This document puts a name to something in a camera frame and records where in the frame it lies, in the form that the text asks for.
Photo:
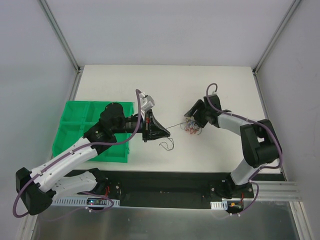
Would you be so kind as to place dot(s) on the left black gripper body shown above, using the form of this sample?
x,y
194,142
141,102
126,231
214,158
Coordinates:
x,y
147,125

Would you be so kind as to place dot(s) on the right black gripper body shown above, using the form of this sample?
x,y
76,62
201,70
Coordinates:
x,y
201,113

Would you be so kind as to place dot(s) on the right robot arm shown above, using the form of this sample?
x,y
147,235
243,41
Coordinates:
x,y
260,146

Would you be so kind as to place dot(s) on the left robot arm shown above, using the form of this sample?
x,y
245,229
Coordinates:
x,y
40,187

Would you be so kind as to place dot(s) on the green compartment tray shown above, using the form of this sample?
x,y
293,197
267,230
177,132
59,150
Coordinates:
x,y
76,119

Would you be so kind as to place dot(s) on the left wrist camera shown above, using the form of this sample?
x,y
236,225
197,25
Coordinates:
x,y
146,102

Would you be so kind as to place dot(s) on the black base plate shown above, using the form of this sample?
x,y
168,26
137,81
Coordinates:
x,y
178,190

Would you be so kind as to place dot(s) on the right white cable duct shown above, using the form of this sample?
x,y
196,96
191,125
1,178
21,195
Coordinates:
x,y
219,205

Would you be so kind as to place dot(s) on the white cable duct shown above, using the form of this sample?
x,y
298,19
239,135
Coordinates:
x,y
85,201
219,205

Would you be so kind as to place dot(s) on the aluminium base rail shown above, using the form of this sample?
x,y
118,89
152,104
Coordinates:
x,y
278,191

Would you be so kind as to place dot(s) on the left white cable duct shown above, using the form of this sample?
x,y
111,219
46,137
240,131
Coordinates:
x,y
85,201

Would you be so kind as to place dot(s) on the right aluminium frame post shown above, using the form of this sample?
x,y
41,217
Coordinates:
x,y
277,34

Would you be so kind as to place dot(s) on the aluminium frame post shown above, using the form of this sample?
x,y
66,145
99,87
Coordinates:
x,y
277,34
45,7

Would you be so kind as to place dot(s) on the left aluminium frame post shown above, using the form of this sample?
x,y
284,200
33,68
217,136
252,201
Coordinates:
x,y
45,7

